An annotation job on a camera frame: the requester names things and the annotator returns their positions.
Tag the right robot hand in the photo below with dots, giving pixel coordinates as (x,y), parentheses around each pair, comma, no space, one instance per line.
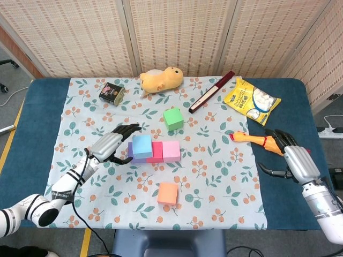
(301,166)

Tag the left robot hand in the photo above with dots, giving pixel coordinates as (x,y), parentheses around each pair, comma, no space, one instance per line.
(107,146)

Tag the purple cube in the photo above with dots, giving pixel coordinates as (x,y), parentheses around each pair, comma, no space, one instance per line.
(130,156)

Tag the light blue cube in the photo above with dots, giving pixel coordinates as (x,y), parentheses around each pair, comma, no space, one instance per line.
(142,146)

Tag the magenta red cube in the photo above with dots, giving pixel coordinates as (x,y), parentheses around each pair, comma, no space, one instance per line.
(157,152)

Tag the light pink cube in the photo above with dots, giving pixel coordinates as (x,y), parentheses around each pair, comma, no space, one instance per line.
(171,151)

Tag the green cube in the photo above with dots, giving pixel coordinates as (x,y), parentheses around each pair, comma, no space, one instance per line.
(172,119)

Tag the orange cube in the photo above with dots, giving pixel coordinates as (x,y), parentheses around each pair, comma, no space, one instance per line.
(167,194)

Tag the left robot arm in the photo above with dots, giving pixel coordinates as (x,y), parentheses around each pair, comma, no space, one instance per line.
(53,191)

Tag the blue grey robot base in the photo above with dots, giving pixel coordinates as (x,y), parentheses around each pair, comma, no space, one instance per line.
(168,242)

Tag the black box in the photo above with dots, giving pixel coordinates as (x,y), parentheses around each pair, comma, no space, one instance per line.
(337,172)

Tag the white power strip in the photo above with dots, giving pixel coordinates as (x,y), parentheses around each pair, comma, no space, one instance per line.
(331,133)

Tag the black luncheon meat can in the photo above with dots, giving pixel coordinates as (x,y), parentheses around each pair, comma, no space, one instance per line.
(111,93)

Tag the yellow rubber chicken toy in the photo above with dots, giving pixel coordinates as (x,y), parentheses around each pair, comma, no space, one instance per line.
(252,139)

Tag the yellow marshmallow bag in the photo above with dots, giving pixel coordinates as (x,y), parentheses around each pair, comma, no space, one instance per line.
(250,100)

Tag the yellow plush animal toy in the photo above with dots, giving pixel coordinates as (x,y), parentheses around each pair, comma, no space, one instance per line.
(160,80)

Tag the white stick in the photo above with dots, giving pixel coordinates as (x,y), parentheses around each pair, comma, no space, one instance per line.
(7,129)

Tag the floral print tablecloth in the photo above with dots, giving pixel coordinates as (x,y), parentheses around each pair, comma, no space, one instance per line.
(201,187)

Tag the bamboo folding screen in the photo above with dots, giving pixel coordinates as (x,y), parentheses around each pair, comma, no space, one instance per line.
(80,40)

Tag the dark red folded fan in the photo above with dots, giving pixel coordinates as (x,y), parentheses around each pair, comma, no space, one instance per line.
(210,93)

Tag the black office chair base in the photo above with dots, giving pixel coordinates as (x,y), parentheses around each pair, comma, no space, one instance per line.
(9,63)

